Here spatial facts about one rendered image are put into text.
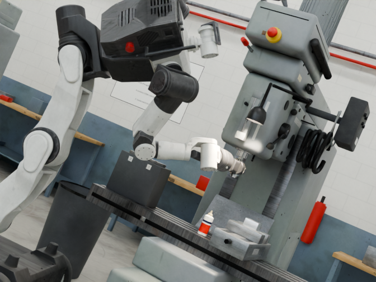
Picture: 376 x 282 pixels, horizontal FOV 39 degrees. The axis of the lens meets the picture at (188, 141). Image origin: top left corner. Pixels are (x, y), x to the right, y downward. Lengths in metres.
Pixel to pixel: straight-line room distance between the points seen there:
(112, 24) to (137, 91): 5.49
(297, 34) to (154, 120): 0.65
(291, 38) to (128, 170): 0.92
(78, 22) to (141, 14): 0.28
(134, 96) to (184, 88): 5.61
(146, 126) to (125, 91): 5.61
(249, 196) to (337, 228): 3.82
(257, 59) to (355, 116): 0.52
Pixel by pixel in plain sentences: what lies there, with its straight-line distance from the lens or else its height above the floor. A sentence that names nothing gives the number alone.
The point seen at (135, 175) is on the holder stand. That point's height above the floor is 1.02.
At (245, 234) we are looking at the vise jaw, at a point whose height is 1.00.
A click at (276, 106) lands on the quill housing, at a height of 1.52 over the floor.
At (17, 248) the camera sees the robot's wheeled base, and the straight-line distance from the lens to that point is 2.32.
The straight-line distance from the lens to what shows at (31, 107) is 7.90.
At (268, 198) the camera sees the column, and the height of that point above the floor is 1.16.
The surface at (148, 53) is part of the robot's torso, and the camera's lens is 1.86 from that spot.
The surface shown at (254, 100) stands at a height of 1.51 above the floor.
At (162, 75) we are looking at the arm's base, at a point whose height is 1.41.
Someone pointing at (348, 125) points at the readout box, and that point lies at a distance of 2.41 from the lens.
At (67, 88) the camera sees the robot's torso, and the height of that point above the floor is 1.25.
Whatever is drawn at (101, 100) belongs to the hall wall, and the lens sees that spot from 7.66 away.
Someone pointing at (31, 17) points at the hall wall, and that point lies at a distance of 8.87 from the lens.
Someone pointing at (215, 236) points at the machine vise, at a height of 0.95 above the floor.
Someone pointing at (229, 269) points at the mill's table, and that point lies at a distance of 2.13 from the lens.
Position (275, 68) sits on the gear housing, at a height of 1.66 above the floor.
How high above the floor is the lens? 1.20
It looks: 1 degrees up
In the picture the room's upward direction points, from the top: 23 degrees clockwise
